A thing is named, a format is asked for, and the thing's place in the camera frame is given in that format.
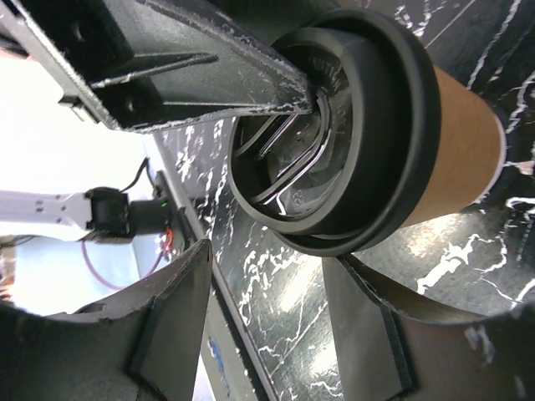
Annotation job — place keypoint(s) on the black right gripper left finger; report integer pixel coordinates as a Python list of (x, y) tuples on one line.
[(141, 343)]

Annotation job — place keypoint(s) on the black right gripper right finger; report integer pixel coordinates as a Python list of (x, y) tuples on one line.
[(392, 343)]

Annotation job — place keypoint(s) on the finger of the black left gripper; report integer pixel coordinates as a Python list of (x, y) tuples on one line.
[(147, 66)]

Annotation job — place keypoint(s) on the single black cup lid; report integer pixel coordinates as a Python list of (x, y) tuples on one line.
[(346, 176)]

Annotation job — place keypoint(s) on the single brown paper cup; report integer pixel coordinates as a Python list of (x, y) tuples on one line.
[(471, 151)]

